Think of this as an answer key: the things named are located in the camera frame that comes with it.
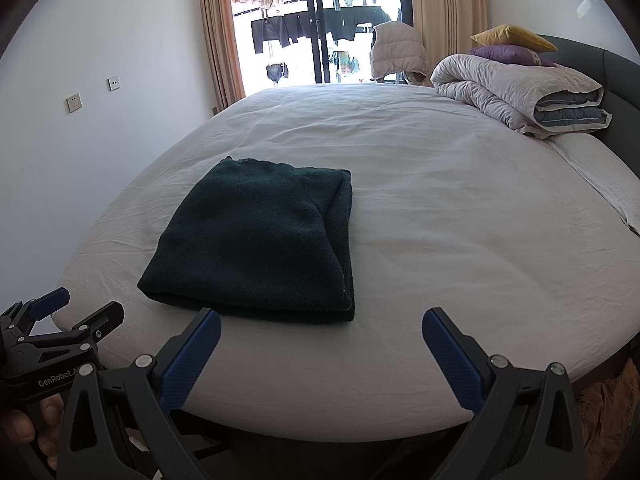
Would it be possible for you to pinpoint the white pillow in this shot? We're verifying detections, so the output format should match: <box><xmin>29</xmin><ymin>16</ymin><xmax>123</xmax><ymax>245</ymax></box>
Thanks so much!
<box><xmin>547</xmin><ymin>132</ymin><xmax>640</xmax><ymax>237</ymax></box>

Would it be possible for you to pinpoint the folded white grey duvet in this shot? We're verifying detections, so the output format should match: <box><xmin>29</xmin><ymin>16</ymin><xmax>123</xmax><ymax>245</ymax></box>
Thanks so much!
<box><xmin>430</xmin><ymin>54</ymin><xmax>613</xmax><ymax>140</ymax></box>

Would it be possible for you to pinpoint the grey upholstered headboard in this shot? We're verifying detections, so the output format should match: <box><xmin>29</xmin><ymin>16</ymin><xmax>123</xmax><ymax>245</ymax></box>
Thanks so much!
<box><xmin>532</xmin><ymin>35</ymin><xmax>640</xmax><ymax>161</ymax></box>

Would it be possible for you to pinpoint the yellow pillow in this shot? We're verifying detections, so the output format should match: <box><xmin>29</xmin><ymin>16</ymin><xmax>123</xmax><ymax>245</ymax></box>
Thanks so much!
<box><xmin>470</xmin><ymin>24</ymin><xmax>558</xmax><ymax>53</ymax></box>

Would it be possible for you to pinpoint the row of hanging clothes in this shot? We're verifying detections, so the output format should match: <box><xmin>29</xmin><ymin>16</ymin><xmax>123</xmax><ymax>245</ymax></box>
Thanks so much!
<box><xmin>230</xmin><ymin>0</ymin><xmax>401</xmax><ymax>83</ymax></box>

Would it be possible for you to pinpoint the beige puffer vest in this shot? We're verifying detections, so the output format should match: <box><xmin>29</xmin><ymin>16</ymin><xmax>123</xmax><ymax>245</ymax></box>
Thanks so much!
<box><xmin>370</xmin><ymin>21</ymin><xmax>427</xmax><ymax>83</ymax></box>

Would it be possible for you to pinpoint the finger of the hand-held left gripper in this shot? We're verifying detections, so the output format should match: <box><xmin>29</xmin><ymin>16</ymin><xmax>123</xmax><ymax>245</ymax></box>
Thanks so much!
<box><xmin>0</xmin><ymin>287</ymin><xmax>71</xmax><ymax>335</ymax></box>
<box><xmin>55</xmin><ymin>301</ymin><xmax>125</xmax><ymax>356</ymax></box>

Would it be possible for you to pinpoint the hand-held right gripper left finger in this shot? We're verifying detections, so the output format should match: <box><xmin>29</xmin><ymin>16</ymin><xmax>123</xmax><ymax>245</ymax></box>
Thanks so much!
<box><xmin>57</xmin><ymin>307</ymin><xmax>222</xmax><ymax>480</ymax></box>

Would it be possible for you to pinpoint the dark green sweater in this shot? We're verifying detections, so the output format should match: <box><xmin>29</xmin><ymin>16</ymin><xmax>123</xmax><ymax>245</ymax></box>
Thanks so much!
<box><xmin>137</xmin><ymin>156</ymin><xmax>356</xmax><ymax>324</ymax></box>

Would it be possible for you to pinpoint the brown patterned cloth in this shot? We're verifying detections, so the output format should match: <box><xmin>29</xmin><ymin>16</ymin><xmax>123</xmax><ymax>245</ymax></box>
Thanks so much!
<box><xmin>575</xmin><ymin>360</ymin><xmax>640</xmax><ymax>476</ymax></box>

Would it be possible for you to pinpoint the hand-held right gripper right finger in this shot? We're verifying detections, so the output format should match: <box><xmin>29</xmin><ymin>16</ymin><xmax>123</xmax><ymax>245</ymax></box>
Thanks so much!
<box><xmin>421</xmin><ymin>306</ymin><xmax>588</xmax><ymax>480</ymax></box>

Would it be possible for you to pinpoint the purple pillow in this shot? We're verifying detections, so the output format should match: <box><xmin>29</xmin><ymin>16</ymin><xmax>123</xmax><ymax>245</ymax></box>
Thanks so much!
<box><xmin>467</xmin><ymin>44</ymin><xmax>557</xmax><ymax>68</ymax></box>

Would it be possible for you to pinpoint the white sheeted bed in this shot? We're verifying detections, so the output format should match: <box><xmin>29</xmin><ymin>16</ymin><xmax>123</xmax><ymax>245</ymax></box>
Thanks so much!
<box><xmin>52</xmin><ymin>82</ymin><xmax>640</xmax><ymax>443</ymax></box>

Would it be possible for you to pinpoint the person's left hand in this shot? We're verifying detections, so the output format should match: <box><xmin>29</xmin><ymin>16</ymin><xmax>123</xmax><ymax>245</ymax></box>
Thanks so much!
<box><xmin>0</xmin><ymin>394</ymin><xmax>66</xmax><ymax>461</ymax></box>

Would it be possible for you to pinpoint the beige curtain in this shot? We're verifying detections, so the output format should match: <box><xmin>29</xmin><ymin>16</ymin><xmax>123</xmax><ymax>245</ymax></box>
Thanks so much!
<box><xmin>410</xmin><ymin>0</ymin><xmax>488</xmax><ymax>86</ymax></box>
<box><xmin>196</xmin><ymin>0</ymin><xmax>247</xmax><ymax>111</ymax></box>

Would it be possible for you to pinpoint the black balcony door frame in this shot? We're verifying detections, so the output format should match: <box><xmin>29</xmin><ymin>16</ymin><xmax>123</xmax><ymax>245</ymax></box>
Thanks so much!
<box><xmin>227</xmin><ymin>0</ymin><xmax>416</xmax><ymax>86</ymax></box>

